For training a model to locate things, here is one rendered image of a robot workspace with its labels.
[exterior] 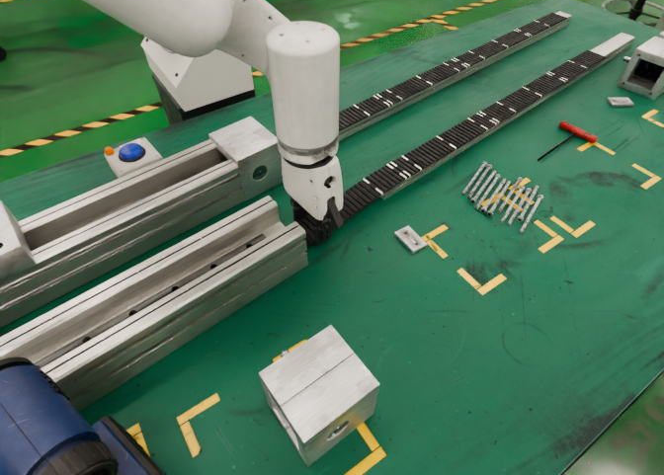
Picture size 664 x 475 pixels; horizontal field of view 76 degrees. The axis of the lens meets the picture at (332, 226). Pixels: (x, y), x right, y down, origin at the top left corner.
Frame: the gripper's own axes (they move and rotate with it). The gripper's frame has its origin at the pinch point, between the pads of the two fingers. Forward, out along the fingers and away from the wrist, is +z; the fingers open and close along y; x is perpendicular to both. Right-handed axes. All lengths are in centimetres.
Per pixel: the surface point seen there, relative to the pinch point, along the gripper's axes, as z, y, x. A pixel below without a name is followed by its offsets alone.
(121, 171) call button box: -3.4, 28.7, 20.3
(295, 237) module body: -5.5, -4.8, 6.5
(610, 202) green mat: 3, -29, -47
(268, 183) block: 1.1, 14.1, -0.4
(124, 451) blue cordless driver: -3.9, -16.1, 36.7
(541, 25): -1, 19, -97
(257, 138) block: -6.8, 17.2, -1.2
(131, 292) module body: -4.1, 2.3, 28.6
